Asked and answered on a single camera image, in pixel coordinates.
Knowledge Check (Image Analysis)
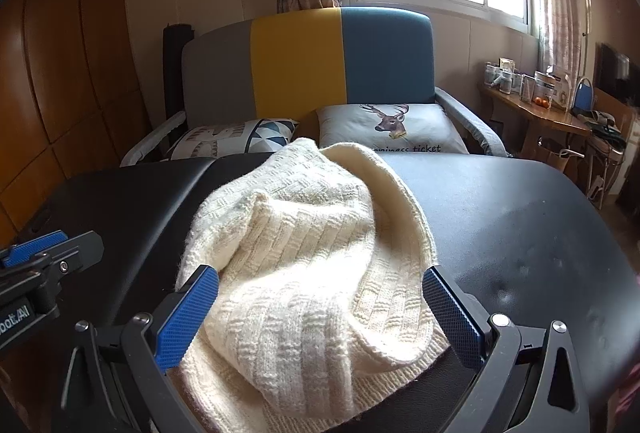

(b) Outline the cluster of white bottles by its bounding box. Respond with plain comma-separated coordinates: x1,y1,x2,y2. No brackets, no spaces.
483,64,523,94

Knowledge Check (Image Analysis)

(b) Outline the black television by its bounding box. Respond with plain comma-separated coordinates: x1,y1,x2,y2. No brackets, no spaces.
595,42,640,106

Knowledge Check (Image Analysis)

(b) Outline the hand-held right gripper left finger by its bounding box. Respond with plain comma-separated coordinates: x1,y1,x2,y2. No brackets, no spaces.
52,264,221,433

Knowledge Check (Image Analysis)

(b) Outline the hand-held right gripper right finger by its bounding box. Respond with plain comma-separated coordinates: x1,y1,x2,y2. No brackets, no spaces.
421,265,593,433

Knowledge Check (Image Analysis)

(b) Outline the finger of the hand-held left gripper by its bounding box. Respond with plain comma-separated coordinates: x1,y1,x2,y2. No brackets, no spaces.
0,231,69,266
47,231,104,281

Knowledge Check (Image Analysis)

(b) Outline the deer print pillow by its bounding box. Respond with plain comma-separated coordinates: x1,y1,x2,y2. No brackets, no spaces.
316,102,470,155

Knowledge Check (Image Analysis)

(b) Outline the grey yellow blue sofa chair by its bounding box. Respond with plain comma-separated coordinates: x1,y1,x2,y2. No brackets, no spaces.
120,6,508,166

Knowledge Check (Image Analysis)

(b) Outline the blue round chair back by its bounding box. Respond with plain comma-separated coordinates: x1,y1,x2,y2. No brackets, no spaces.
572,77,596,111

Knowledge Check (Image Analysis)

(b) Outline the clear plastic jar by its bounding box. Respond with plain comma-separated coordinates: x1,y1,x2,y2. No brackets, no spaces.
534,70,556,108

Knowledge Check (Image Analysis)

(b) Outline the pile of dark clothes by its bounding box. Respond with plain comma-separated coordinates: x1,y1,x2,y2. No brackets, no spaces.
572,108,628,149

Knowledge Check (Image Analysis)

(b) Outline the white printed box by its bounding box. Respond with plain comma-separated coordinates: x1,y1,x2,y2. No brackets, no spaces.
550,66,574,109

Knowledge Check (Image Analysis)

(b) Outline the white metal chair frame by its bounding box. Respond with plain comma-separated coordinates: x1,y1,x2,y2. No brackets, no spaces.
585,133,626,204

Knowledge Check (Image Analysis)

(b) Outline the geometric print pillow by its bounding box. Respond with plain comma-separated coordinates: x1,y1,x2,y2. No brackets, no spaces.
167,117,300,161

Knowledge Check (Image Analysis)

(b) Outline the cream knitted sweater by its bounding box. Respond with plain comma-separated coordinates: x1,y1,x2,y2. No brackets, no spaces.
172,137,451,433

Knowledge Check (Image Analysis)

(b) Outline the wooden side table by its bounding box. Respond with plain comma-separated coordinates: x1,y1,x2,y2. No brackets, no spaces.
477,80,593,174

